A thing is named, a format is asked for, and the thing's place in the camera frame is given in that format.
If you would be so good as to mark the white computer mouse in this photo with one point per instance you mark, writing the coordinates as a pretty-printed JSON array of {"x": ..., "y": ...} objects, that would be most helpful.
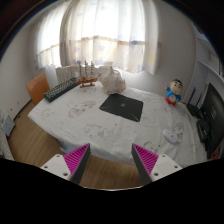
[{"x": 171, "y": 137}]

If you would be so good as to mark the orange wooden chair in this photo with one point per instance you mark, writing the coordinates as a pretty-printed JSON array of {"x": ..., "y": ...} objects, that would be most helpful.
[{"x": 37, "y": 87}]

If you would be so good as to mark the black wifi router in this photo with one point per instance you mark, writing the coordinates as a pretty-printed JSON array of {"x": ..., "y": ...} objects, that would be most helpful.
[{"x": 194, "y": 110}]

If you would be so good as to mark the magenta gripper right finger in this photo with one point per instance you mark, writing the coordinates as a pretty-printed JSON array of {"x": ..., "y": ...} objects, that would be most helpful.
[{"x": 152, "y": 167}]

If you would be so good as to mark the cartoon boy figurine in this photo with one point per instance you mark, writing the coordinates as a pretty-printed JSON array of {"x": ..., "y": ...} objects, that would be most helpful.
[{"x": 174, "y": 90}]

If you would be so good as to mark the white radiator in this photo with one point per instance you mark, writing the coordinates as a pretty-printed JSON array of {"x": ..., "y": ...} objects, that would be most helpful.
[{"x": 66, "y": 73}]

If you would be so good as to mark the large white conch shell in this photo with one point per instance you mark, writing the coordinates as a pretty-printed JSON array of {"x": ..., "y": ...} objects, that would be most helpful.
[{"x": 113, "y": 82}]

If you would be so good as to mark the black mouse pad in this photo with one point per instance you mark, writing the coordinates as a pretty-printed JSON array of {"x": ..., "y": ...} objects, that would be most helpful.
[{"x": 123, "y": 106}]

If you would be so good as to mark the black keyboard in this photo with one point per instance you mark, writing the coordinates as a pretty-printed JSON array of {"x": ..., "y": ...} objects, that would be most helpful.
[{"x": 60, "y": 89}]

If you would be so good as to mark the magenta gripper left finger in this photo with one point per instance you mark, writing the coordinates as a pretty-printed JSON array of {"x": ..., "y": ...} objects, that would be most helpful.
[{"x": 71, "y": 166}]

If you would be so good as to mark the white sheer curtain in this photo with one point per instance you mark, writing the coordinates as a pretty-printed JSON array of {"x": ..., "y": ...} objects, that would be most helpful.
[{"x": 121, "y": 33}]

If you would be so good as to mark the wooden model sailing ship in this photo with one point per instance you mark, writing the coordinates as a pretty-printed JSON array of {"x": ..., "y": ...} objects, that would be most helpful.
[{"x": 89, "y": 75}]

